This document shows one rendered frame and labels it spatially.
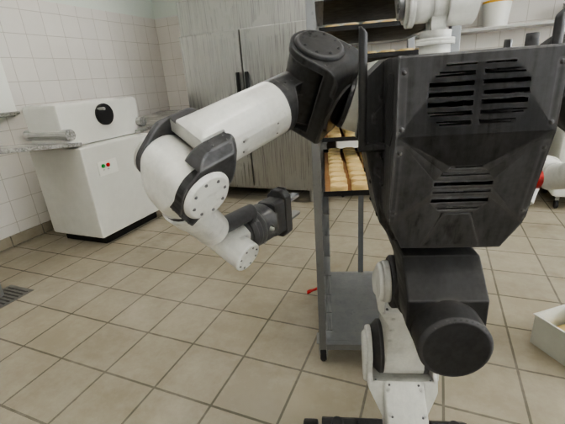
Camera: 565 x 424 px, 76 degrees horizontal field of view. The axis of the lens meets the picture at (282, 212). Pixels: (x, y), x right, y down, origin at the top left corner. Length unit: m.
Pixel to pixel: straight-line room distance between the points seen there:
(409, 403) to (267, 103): 0.85
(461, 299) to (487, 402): 1.18
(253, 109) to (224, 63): 3.40
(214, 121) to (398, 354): 0.77
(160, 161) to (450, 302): 0.49
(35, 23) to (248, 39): 1.97
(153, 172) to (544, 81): 0.51
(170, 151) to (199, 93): 3.60
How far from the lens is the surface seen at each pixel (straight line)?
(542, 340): 2.14
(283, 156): 3.76
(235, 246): 0.72
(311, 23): 1.31
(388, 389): 1.11
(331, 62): 0.61
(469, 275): 0.68
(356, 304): 1.96
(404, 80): 0.51
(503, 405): 1.84
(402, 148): 0.52
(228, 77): 3.93
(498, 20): 4.10
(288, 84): 0.61
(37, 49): 4.36
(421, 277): 0.66
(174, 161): 0.51
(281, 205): 0.85
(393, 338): 0.99
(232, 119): 0.53
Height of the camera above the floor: 1.27
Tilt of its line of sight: 20 degrees down
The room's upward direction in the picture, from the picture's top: 4 degrees counter-clockwise
